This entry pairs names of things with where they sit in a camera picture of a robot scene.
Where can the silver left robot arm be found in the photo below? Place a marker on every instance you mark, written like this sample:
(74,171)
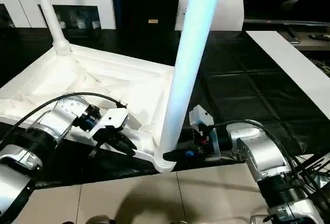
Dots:
(49,126)

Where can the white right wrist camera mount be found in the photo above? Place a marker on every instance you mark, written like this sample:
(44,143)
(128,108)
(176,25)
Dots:
(203,118)

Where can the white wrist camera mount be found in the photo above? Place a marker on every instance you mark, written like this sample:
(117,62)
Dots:
(113,119)
(203,118)

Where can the dark low tv bench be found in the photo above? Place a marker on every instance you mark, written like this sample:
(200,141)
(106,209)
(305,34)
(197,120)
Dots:
(309,43)

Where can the black table mat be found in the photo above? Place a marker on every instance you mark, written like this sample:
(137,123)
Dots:
(245,79)

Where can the black stand leg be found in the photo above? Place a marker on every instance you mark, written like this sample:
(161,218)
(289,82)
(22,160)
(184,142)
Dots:
(314,164)

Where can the black cabinet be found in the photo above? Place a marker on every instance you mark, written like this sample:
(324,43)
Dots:
(144,2)

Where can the white cabinet with glass doors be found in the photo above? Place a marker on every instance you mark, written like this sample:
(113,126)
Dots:
(77,0)

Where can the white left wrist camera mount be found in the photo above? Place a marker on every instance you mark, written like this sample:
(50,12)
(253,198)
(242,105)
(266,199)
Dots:
(113,119)

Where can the small tan label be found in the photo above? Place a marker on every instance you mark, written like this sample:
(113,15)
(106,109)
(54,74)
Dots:
(152,21)

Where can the white flat board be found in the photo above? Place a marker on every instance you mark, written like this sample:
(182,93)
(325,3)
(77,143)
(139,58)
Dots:
(288,61)

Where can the black remote control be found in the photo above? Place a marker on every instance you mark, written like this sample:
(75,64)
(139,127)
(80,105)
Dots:
(319,37)

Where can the white plastic table top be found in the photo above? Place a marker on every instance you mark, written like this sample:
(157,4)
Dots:
(90,79)

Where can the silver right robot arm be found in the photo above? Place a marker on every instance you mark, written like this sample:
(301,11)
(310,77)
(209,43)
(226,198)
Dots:
(265,154)

